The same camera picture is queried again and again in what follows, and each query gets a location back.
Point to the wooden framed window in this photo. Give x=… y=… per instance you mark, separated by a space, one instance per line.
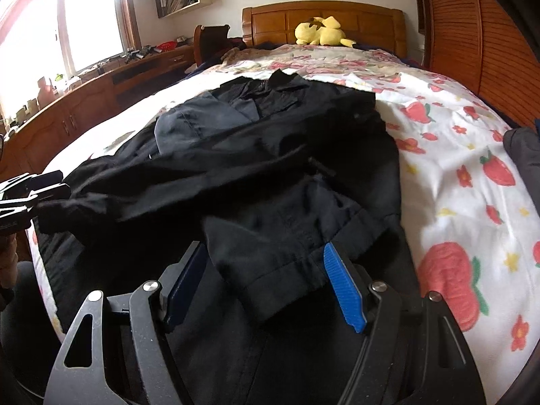
x=93 y=21

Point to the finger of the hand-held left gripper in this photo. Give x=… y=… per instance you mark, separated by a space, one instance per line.
x=38 y=178
x=46 y=196

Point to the wooden cabinet desk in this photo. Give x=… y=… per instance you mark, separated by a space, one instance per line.
x=84 y=109

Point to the wooden bed headboard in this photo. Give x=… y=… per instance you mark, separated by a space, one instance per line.
x=270 y=23

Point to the floral blanket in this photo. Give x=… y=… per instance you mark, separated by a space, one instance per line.
x=329 y=61

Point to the person's left hand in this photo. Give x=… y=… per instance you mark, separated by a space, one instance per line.
x=6 y=257

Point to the strawberry print bed sheet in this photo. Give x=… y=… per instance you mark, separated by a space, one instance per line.
x=455 y=168

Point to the grey folded garment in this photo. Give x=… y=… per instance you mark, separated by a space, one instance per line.
x=525 y=156

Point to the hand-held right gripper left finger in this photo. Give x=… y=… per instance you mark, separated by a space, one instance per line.
x=185 y=287

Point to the black coat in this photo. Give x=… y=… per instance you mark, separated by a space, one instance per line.
x=253 y=177

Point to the black binders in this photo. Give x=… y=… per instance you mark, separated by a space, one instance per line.
x=160 y=1

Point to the pink bottle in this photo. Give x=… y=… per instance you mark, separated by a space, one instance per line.
x=44 y=89

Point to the red item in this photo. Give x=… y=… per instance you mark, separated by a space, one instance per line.
x=166 y=46

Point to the dark wooden chair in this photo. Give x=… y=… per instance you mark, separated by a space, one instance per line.
x=202 y=42

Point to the black gadget pile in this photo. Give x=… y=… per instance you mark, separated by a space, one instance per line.
x=137 y=53

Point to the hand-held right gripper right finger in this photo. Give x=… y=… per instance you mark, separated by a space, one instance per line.
x=344 y=287

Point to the yellow plush toy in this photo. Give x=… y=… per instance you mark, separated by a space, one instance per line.
x=314 y=31

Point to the wooden slatted wardrobe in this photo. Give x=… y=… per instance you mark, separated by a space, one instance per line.
x=485 y=50

